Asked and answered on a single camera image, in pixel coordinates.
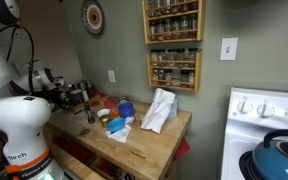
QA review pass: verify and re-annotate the orange container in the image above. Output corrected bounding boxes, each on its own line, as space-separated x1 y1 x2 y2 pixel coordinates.
109 108 121 120

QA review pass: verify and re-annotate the wooden butcher block table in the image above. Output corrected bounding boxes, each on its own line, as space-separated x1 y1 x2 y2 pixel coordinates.
43 94 193 180

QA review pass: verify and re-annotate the pale blue box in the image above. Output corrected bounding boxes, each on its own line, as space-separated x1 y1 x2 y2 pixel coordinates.
168 97 179 119

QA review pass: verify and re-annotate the wooden spice rack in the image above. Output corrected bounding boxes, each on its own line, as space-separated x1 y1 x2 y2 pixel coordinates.
141 0 206 45
145 49 203 94

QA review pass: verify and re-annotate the blue pot black handle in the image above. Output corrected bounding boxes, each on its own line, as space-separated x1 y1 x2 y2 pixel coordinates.
251 129 288 180

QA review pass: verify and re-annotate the blue plastic cup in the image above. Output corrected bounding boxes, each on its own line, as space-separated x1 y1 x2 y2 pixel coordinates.
117 101 136 120

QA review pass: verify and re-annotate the white wall outlet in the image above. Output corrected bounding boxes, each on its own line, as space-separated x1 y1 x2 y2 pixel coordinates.
107 69 117 84

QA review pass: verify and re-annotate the small white cup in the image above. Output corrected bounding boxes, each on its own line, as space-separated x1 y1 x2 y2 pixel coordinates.
96 108 111 118

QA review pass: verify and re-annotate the white light switch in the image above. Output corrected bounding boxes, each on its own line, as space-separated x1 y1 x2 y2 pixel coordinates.
219 37 239 62

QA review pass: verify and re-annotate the red cloth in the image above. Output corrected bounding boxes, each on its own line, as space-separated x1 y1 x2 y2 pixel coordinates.
172 137 192 163

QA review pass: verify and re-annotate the black pen silver tip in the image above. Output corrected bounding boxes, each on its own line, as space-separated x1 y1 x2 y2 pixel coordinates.
73 108 86 116

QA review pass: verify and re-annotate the black jar white label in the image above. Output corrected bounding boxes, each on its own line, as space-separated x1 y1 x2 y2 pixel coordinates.
69 88 85 106

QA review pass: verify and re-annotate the white stove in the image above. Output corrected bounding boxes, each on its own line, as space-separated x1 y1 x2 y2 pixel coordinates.
220 87 288 180

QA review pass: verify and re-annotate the decorative wall plate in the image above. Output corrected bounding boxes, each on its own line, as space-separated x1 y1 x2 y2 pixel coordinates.
80 0 105 36

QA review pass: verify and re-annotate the red translucent container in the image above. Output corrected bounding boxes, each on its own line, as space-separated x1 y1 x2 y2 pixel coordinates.
103 96 119 110

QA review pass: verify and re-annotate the black stove burner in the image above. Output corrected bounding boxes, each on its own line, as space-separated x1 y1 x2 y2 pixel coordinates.
238 149 262 180

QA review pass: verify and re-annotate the jar with grey lid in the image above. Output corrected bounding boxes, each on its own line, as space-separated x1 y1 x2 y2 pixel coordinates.
118 95 130 105

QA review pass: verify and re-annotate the white cloth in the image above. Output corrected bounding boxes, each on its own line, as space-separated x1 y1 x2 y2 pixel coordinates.
140 87 177 135

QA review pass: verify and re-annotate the white stove knob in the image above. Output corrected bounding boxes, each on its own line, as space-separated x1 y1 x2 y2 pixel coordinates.
236 96 254 115
256 98 276 119

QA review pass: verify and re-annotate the gold jar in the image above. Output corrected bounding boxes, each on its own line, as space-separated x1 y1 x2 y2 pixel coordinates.
98 114 112 129

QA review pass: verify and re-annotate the blue handheld microphone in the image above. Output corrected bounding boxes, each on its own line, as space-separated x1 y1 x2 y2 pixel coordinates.
83 101 96 125

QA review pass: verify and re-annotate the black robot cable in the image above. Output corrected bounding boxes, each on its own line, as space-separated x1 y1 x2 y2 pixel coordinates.
0 23 40 96

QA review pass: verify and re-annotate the white crumpled tissue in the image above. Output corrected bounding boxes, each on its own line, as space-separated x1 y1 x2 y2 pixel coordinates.
104 116 133 144

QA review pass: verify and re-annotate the glass spice jar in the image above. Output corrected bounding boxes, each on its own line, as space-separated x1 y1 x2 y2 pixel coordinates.
171 0 180 14
188 13 198 38
171 17 180 40
162 0 172 15
152 69 159 85
158 69 166 86
167 48 177 67
164 18 173 40
156 20 165 41
187 47 198 68
150 49 159 67
164 69 173 86
154 0 163 17
176 48 186 68
149 21 157 42
188 0 198 11
158 49 168 67
179 15 189 39
188 70 196 89
147 0 156 18
180 69 189 88
179 0 189 13

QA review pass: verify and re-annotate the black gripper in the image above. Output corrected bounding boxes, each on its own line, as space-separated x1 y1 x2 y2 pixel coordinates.
46 84 72 111

